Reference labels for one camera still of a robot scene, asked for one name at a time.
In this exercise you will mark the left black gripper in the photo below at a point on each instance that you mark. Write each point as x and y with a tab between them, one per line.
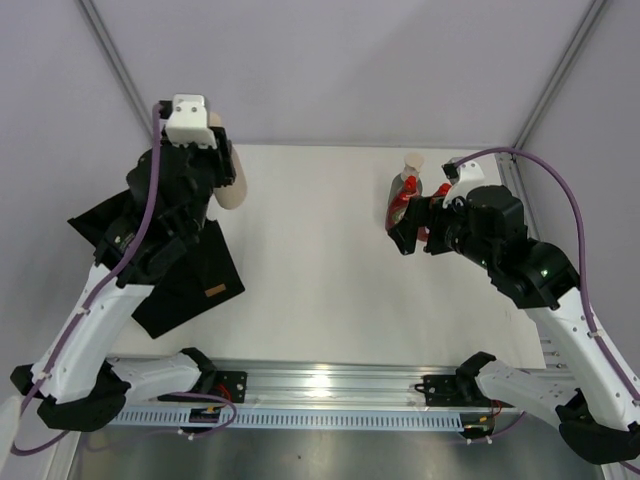
223	172

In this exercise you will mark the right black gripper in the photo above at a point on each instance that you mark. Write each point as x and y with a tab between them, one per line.
421	212

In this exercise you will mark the beige pump bottle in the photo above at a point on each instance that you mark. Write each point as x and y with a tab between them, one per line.
232	196

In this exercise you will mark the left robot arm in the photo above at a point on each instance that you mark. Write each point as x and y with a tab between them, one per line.
76	383

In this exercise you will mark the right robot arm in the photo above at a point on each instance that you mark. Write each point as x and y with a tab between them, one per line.
599	419

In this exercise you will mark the black canvas bag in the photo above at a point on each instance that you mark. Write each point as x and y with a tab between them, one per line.
188	276

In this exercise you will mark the red dish soap bottle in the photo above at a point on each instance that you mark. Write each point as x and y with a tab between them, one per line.
401	191

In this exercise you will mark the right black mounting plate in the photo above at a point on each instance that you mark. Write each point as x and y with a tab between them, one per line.
451	391

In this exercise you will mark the black mounting plate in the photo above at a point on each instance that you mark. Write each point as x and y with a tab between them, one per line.
228	384
451	391

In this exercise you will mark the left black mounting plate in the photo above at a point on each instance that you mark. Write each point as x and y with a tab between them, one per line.
228	384

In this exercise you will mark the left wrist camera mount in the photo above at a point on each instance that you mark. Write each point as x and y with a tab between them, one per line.
188	122

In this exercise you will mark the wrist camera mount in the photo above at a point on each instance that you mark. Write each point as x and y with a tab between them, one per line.
188	122
463	178

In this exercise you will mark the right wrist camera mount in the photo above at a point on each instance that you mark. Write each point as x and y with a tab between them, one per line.
463	178

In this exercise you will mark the right frame post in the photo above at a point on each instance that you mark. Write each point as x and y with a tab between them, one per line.
578	41

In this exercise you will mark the frame post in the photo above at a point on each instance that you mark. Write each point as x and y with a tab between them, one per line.
578	41
111	54

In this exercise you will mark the left frame post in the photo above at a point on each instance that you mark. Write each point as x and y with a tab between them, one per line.
111	54

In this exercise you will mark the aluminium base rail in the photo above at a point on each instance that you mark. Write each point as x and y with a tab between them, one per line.
331	386

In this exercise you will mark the slotted cable duct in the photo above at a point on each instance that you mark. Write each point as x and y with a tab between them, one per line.
295	419

